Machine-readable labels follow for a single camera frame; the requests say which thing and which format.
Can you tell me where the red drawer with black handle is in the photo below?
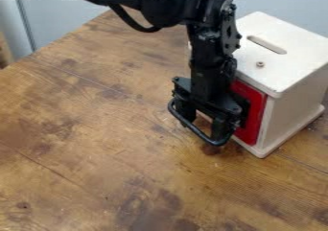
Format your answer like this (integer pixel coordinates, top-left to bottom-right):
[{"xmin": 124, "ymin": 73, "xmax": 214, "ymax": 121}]
[{"xmin": 167, "ymin": 77, "xmax": 267, "ymax": 147}]

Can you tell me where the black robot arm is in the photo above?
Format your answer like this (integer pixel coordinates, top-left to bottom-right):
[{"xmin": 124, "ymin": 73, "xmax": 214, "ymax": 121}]
[{"xmin": 84, "ymin": 0, "xmax": 243, "ymax": 146}]

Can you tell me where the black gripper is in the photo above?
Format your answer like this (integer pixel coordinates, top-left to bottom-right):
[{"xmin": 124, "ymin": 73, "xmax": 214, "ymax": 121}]
[{"xmin": 174, "ymin": 0, "xmax": 242, "ymax": 141}]

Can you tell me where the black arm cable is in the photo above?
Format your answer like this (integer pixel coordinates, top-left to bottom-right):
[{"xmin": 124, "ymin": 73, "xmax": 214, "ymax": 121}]
[{"xmin": 105, "ymin": 3, "xmax": 164, "ymax": 34}]

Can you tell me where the white wooden box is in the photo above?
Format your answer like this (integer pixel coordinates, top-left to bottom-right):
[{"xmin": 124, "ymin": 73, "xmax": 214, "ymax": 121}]
[{"xmin": 233, "ymin": 12, "xmax": 328, "ymax": 158}]

